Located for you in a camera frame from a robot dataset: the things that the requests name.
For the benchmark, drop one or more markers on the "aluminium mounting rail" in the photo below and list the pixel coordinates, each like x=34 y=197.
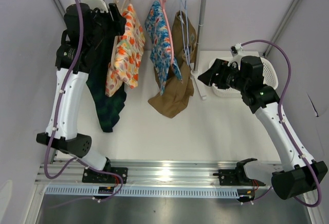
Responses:
x=150 y=173

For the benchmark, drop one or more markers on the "blue wire hanger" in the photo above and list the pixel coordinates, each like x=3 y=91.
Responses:
x=185 y=30

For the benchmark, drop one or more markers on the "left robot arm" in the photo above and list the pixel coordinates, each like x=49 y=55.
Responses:
x=82 y=61

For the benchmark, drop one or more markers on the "dark green plaid skirt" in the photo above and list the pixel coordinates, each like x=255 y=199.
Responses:
x=101 y=29

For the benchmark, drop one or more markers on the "beige plastic hanger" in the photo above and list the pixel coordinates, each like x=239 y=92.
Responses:
x=121 y=7

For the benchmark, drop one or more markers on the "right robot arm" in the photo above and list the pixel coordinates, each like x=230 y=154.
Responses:
x=301 y=173

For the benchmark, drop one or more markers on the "slotted cable duct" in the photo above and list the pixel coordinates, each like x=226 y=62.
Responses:
x=129 y=191

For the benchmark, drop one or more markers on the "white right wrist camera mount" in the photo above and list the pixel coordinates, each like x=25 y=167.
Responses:
x=237 y=52

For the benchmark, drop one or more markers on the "orange floral cloth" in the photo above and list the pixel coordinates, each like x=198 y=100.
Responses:
x=129 y=52

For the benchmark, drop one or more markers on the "white perforated plastic basket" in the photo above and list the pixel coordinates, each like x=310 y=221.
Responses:
x=270 y=79

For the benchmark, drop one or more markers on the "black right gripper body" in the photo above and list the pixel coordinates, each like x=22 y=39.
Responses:
x=229 y=77

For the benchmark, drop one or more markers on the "blue floral skirt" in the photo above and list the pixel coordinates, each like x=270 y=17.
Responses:
x=161 y=52

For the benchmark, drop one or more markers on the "tan khaki skirt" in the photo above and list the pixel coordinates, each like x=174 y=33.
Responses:
x=177 y=93

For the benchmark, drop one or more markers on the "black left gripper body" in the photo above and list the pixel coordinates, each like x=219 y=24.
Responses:
x=113 y=28

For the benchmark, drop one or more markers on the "pink plastic hanger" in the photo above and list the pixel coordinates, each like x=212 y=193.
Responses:
x=163 y=7

